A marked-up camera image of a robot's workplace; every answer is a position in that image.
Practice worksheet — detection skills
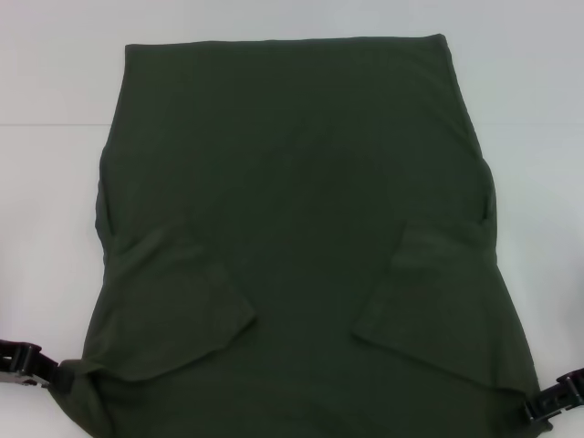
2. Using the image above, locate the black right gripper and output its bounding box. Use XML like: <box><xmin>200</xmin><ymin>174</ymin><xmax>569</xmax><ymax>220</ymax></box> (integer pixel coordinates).
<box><xmin>523</xmin><ymin>365</ymin><xmax>584</xmax><ymax>424</ymax></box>

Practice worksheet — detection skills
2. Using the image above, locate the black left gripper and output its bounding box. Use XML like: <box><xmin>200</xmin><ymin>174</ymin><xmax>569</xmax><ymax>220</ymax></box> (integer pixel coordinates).
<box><xmin>0</xmin><ymin>338</ymin><xmax>78</xmax><ymax>394</ymax></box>

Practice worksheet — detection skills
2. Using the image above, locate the dark green shirt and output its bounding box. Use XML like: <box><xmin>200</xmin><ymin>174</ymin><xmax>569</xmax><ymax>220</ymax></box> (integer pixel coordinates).
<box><xmin>57</xmin><ymin>33</ymin><xmax>556</xmax><ymax>438</ymax></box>

